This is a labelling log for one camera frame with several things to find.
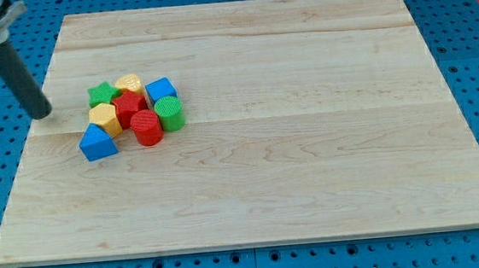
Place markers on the wooden board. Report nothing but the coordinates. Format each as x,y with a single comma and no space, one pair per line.
306,121

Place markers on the blue cube block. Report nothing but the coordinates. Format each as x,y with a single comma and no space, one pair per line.
159,89

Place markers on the yellow heart block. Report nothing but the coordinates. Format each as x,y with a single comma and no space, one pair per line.
130,82

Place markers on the blue triangle block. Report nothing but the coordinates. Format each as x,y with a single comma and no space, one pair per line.
96,144

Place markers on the yellow hexagon block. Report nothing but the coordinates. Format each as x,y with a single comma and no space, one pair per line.
104,116

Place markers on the red cylinder block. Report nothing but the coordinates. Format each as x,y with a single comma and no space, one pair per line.
146,127

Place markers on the green star block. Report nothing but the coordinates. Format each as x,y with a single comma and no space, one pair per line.
103,93

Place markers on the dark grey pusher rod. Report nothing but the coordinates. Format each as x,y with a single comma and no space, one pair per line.
22,84

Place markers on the red star block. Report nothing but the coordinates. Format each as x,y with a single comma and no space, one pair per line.
127,104

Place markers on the green cylinder block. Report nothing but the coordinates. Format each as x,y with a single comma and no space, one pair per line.
170,112

